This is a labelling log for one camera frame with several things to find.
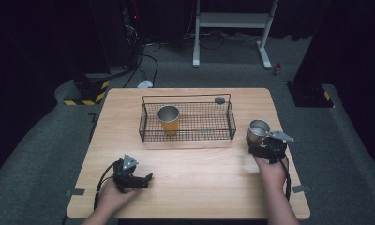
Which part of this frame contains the orange metal cup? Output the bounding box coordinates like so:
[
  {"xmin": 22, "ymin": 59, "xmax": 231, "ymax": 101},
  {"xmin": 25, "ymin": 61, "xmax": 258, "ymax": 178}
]
[{"xmin": 157, "ymin": 104, "xmax": 181, "ymax": 137}]

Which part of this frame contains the black yellow striped stand base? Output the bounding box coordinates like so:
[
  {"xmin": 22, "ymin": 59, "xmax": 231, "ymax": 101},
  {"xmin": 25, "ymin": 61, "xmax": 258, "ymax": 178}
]
[{"xmin": 63, "ymin": 72, "xmax": 112, "ymax": 107}]

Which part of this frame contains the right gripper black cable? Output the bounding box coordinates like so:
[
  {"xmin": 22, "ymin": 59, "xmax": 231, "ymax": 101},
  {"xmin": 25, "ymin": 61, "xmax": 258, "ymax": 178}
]
[{"xmin": 277, "ymin": 155, "xmax": 293, "ymax": 202}]

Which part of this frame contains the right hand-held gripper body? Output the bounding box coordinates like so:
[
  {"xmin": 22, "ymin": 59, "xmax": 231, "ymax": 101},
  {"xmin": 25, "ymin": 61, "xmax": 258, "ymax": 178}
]
[{"xmin": 249, "ymin": 130, "xmax": 295, "ymax": 165}]

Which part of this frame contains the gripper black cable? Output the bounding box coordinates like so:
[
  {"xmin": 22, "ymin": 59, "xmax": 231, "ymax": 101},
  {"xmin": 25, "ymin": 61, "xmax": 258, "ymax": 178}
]
[
  {"xmin": 93, "ymin": 158, "xmax": 120, "ymax": 211},
  {"xmin": 277, "ymin": 155, "xmax": 293, "ymax": 202}
]

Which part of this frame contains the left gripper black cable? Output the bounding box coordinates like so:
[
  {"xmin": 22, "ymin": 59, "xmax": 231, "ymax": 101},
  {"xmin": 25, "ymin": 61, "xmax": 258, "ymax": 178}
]
[{"xmin": 93, "ymin": 158, "xmax": 120, "ymax": 211}]

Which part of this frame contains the black floor cable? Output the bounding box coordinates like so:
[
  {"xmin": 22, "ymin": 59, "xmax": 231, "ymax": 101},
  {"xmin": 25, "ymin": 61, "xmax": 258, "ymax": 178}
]
[{"xmin": 122, "ymin": 43, "xmax": 162, "ymax": 89}]

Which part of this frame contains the grey tape piece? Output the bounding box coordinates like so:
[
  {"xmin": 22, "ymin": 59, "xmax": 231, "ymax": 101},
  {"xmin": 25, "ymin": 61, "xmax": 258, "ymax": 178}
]
[
  {"xmin": 65, "ymin": 188, "xmax": 86, "ymax": 197},
  {"xmin": 291, "ymin": 184, "xmax": 313, "ymax": 194}
]

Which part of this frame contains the black computer tower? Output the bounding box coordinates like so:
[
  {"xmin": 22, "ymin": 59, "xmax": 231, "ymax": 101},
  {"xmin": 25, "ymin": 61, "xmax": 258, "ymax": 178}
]
[{"xmin": 121, "ymin": 0, "xmax": 146, "ymax": 69}]

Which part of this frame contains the black stand base yellow mark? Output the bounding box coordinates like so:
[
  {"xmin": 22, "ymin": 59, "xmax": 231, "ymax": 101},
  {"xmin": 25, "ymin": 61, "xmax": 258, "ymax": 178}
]
[{"xmin": 286, "ymin": 80, "xmax": 336, "ymax": 109}]

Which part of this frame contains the person's right hand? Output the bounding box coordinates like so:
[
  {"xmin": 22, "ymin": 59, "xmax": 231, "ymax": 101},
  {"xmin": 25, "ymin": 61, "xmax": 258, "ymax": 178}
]
[{"xmin": 253, "ymin": 155, "xmax": 291, "ymax": 195}]

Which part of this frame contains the white metal stand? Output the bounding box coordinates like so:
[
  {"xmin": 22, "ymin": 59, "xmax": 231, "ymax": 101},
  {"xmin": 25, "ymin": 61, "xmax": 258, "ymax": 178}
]
[{"xmin": 192, "ymin": 0, "xmax": 279, "ymax": 70}]

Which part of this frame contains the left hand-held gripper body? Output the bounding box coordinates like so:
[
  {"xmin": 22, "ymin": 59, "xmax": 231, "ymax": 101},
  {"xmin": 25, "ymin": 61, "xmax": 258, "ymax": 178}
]
[{"xmin": 112, "ymin": 154, "xmax": 146, "ymax": 193}]

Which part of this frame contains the person's left hand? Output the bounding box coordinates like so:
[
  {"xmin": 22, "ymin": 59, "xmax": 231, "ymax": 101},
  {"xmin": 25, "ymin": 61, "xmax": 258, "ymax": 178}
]
[{"xmin": 96, "ymin": 179, "xmax": 142, "ymax": 218}]

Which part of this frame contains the bundle of floor cables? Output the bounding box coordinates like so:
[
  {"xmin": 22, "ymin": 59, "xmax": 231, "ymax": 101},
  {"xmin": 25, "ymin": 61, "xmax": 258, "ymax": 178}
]
[{"xmin": 183, "ymin": 28, "xmax": 263, "ymax": 52}]

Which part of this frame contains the silver metal cup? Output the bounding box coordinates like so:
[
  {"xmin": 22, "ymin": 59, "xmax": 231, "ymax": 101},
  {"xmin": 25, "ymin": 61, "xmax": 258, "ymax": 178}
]
[{"xmin": 246, "ymin": 118, "xmax": 271, "ymax": 146}]

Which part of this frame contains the black wire basket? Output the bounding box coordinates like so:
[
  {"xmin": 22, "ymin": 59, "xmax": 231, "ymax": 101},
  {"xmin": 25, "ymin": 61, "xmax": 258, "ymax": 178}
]
[{"xmin": 138, "ymin": 93, "xmax": 238, "ymax": 143}]

